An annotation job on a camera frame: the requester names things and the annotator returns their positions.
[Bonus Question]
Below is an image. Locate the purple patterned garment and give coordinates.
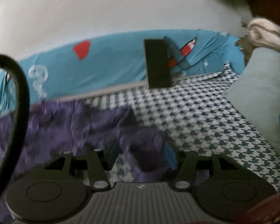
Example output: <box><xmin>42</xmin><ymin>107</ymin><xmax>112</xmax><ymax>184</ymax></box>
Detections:
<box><xmin>0</xmin><ymin>99</ymin><xmax>178</xmax><ymax>223</ymax></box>

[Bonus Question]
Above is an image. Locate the blue white houndstooth mat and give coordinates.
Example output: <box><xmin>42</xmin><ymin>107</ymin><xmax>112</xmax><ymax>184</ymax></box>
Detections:
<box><xmin>86</xmin><ymin>63</ymin><xmax>280</xmax><ymax>192</ymax></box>

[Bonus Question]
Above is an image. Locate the grey pillow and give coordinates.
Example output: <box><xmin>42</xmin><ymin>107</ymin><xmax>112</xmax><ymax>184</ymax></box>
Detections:
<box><xmin>225</xmin><ymin>48</ymin><xmax>280</xmax><ymax>155</ymax></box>

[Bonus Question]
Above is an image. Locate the black smartphone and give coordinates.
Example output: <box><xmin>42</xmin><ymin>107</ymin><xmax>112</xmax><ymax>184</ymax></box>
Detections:
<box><xmin>144</xmin><ymin>39</ymin><xmax>171</xmax><ymax>89</ymax></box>

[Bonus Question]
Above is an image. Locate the blue cartoon print bedsheet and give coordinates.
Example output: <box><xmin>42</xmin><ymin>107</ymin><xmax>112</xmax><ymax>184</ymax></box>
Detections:
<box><xmin>0</xmin><ymin>29</ymin><xmax>247</xmax><ymax>120</ymax></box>

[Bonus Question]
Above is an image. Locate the cream fluffy plush item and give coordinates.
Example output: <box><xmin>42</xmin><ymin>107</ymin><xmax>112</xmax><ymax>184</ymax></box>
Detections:
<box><xmin>247</xmin><ymin>18</ymin><xmax>280</xmax><ymax>52</ymax></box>

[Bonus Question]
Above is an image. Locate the black braided cable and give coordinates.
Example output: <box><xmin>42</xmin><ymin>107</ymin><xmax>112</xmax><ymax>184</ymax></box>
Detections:
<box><xmin>0</xmin><ymin>54</ymin><xmax>31</xmax><ymax>206</ymax></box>

